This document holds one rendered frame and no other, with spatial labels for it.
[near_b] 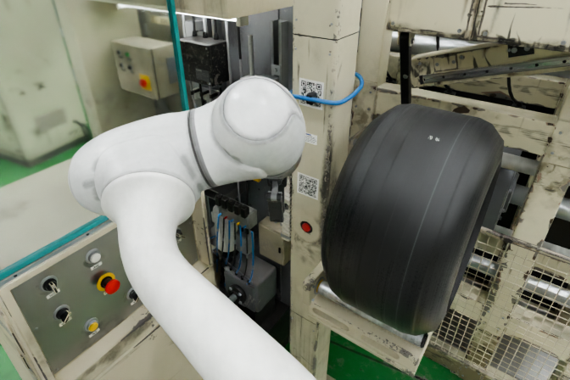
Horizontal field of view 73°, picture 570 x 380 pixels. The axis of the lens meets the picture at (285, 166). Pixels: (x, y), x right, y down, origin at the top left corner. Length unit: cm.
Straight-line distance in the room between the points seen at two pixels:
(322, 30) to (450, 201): 49
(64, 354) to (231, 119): 94
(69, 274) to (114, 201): 66
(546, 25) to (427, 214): 52
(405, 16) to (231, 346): 100
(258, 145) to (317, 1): 62
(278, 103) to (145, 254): 20
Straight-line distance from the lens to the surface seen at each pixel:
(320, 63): 99
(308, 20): 99
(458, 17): 113
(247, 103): 40
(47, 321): 114
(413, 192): 85
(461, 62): 129
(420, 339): 121
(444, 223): 85
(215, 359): 33
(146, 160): 44
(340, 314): 128
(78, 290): 113
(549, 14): 110
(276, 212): 69
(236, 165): 44
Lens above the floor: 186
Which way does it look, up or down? 31 degrees down
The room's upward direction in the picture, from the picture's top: straight up
